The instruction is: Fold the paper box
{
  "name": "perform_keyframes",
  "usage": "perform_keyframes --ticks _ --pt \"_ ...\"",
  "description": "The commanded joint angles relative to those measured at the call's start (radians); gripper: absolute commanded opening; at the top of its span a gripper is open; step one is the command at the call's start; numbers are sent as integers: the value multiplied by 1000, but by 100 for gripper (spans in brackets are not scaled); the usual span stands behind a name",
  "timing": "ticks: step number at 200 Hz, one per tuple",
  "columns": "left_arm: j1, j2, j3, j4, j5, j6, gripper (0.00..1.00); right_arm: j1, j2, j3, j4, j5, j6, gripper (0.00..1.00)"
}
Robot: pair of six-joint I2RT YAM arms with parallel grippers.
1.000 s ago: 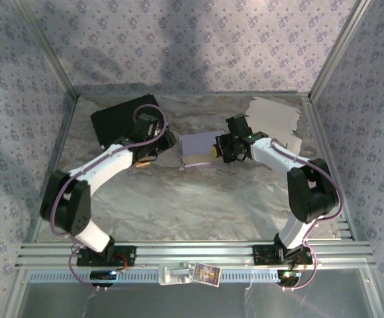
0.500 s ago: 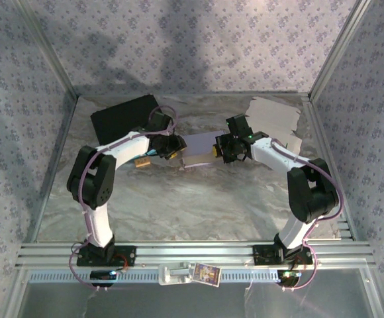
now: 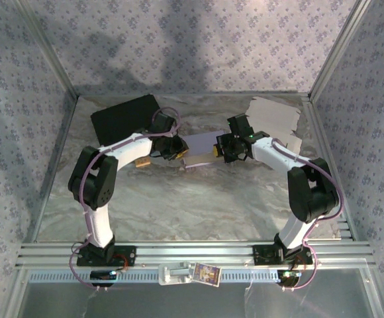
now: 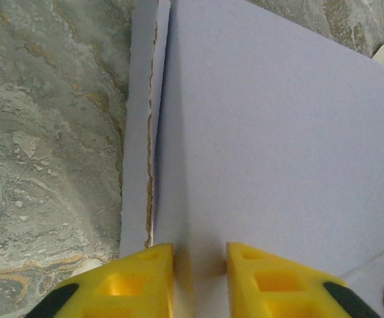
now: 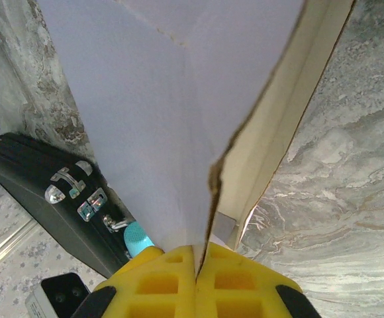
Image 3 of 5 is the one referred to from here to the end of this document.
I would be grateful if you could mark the pale lavender paper box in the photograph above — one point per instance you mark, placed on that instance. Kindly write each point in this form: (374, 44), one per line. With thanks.
(202, 145)

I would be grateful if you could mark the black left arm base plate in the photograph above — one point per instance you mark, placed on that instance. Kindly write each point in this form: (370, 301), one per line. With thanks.
(129, 256)

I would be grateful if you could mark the black controller board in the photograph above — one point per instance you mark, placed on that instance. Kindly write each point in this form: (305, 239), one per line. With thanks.
(289, 276)
(102, 274)

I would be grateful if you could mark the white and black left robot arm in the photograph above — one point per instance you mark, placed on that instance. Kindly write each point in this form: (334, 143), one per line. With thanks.
(129, 152)

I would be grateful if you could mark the white paper box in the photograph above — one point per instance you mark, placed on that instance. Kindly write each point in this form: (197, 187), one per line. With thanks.
(278, 112)

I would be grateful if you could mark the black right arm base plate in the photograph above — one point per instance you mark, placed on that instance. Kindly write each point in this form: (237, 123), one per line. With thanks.
(261, 256)

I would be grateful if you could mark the small brown wooden tag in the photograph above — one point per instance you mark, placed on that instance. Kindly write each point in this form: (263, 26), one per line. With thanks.
(143, 162)

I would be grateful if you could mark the grey metal sheet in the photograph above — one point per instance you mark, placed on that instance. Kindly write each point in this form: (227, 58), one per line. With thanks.
(192, 301)

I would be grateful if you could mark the black right controller board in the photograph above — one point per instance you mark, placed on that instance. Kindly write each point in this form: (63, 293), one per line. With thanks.
(289, 276)

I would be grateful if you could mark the aluminium side rail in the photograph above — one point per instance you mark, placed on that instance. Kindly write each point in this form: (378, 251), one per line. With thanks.
(313, 112)
(63, 132)

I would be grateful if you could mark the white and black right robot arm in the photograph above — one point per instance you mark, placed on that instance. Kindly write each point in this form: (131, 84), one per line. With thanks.
(271, 152)

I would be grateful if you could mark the white plastic bracket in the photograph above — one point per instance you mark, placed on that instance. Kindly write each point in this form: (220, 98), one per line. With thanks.
(172, 275)

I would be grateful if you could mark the aluminium mounting rail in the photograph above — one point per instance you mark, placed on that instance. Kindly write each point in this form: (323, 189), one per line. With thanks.
(195, 251)

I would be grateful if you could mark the colourful printed card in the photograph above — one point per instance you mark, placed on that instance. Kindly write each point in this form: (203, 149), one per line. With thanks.
(207, 274)

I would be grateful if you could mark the black hard case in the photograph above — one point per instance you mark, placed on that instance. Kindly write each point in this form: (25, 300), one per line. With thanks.
(119, 122)

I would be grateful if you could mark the aluminium frame post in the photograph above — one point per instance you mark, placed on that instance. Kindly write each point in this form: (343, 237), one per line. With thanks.
(46, 49)
(337, 49)

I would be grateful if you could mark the black left controller board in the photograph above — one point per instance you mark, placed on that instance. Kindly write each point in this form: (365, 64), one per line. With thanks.
(102, 274)

